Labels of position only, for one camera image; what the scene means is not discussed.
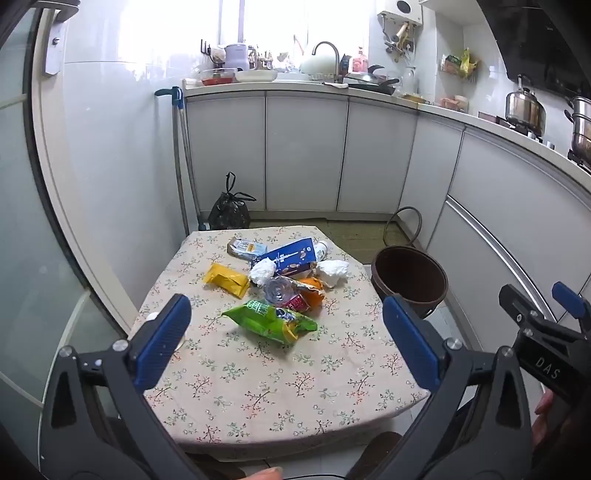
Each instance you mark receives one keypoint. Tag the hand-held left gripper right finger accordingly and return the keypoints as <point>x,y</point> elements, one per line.
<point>411,337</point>

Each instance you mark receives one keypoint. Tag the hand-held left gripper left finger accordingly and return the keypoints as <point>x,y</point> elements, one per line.
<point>161,341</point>

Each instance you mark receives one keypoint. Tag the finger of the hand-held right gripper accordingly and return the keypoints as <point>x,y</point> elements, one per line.
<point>519,304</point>
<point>569,300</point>

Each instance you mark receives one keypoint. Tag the brown bin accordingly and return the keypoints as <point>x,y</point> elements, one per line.
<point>415,303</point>

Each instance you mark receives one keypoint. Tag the white tissue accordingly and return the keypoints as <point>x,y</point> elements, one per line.
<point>334,272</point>
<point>263,273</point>

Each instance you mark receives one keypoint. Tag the green snack packet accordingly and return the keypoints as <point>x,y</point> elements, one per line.
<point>263,321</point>

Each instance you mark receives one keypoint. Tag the blue carton box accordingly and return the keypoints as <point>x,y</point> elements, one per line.
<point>291,256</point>

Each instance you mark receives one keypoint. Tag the person's right hand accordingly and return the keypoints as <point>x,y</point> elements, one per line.
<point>542,408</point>

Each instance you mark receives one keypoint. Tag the person's left hand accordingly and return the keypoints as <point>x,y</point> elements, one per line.
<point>268,474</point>

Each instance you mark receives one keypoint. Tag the white round object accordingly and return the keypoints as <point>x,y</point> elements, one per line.
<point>152,316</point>

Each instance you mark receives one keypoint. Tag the yellow snack packet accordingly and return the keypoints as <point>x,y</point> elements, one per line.
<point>226,278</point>

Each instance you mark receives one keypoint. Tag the orange peel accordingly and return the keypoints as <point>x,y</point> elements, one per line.
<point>315,297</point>

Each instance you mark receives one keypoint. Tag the floral tablecloth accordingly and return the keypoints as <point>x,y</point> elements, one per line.
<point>258,378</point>

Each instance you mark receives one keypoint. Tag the woven floor mat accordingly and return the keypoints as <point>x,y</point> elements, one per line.
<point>351,235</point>

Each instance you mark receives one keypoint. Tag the red can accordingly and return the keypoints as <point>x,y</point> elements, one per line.
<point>298,303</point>

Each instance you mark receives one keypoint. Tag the white yogurt bottle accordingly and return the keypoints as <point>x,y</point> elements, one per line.
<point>321,250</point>

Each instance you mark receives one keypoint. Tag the blue and brown packet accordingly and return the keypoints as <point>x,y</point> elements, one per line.
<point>244,248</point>

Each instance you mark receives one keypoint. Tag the clear plastic bottle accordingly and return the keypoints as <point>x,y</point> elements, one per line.
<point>278,291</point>

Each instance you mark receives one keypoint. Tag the black garbage bag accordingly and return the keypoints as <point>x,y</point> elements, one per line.
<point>228,212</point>

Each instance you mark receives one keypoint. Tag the gas stove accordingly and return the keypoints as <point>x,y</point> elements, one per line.
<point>558,150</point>

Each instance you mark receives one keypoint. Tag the stacked steel steamer pot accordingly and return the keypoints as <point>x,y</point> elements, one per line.
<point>581,134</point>

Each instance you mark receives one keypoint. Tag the glass sliding door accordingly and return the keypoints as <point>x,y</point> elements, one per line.
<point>27,230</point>

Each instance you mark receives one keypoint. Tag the steel kettle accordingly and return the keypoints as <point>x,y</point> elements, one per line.
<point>524,110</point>

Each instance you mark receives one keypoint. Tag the white kitchen cabinet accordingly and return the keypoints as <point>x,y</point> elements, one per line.
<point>304,147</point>

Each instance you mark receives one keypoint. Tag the glass jar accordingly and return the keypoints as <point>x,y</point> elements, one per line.
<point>410,81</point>

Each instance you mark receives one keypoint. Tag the black frying pan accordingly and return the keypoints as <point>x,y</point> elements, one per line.
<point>369,83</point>

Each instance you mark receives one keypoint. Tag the black range hood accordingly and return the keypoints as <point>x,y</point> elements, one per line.
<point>540,41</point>

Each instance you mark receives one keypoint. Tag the glass bowl with red food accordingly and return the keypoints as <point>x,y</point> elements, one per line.
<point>219,77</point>

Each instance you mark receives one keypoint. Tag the red bottle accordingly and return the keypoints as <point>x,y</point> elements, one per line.
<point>361,62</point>

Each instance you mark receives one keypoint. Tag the white dish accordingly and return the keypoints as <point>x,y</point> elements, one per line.
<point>256,76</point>

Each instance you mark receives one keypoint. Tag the purple and white appliance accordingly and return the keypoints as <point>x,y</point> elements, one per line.
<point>235,55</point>

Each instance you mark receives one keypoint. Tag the metal faucet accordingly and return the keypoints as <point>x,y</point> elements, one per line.
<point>325,44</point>

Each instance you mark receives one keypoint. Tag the white water heater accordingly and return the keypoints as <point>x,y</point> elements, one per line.
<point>401,11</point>

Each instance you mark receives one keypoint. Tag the window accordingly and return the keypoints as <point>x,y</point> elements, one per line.
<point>277,23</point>

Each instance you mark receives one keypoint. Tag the wall rack with packets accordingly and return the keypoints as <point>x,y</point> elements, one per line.
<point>459,64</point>

